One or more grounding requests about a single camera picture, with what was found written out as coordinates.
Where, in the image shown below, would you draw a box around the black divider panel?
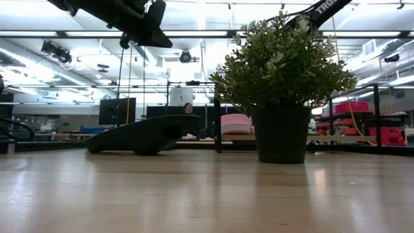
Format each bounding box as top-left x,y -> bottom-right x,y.
146,105 -> 242,140

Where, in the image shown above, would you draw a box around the person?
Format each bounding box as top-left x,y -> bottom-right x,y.
181,102 -> 195,117

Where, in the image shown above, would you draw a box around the black ceiling spotlights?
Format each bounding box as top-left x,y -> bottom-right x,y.
40,40 -> 73,65

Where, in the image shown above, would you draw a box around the black monitor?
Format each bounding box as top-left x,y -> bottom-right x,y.
98,97 -> 137,126

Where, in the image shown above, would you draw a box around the green plant in black pot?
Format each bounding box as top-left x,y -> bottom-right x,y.
209,10 -> 358,165

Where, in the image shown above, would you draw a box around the round black ceiling fixture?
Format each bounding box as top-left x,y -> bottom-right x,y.
179,49 -> 193,64

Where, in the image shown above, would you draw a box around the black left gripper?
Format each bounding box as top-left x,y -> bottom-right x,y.
76,0 -> 173,50

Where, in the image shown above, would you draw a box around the black slide sandal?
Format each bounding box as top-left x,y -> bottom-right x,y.
85,114 -> 202,157

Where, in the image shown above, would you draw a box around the thin yellow hanging cable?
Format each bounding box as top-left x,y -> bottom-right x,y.
331,15 -> 375,146

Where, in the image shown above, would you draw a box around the black storage rack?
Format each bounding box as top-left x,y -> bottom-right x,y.
313,111 -> 408,146

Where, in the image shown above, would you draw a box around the black aluminium table frame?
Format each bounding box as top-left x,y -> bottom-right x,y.
0,139 -> 414,159

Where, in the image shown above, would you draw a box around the black beam with light strips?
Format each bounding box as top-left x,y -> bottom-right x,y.
0,29 -> 414,39

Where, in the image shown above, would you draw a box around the red storage bin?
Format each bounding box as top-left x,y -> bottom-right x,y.
334,101 -> 370,115
368,126 -> 406,146

